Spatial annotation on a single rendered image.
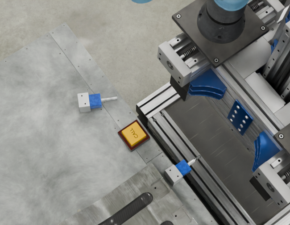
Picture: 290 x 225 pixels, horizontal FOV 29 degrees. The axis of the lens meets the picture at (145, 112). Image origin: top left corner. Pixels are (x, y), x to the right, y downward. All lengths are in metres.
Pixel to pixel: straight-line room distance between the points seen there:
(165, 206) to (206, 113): 0.91
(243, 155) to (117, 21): 1.00
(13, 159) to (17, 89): 0.25
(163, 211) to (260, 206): 0.83
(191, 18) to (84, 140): 0.54
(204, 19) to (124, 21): 1.27
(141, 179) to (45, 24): 1.44
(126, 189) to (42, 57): 0.58
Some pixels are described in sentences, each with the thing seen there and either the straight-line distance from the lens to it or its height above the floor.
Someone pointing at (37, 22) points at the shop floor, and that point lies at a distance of 3.02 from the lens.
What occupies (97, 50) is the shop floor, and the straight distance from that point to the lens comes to 2.91.
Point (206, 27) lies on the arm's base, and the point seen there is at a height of 1.08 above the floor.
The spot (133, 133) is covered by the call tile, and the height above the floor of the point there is 0.84.
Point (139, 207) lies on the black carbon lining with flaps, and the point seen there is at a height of 0.88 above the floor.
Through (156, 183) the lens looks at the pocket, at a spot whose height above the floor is 0.86.
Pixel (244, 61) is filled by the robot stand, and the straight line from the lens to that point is 1.87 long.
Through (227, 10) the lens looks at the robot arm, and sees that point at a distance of 1.63.
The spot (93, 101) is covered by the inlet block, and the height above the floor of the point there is 0.84.
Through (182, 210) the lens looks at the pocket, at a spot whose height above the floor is 0.86.
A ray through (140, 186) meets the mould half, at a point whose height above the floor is 0.89.
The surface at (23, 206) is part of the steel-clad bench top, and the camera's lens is 1.87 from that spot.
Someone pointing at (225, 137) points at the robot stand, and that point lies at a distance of 2.55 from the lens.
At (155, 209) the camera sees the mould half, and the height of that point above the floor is 0.89.
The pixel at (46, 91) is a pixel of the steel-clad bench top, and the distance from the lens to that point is 1.97.
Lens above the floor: 2.61
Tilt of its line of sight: 70 degrees down
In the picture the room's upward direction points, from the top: 4 degrees clockwise
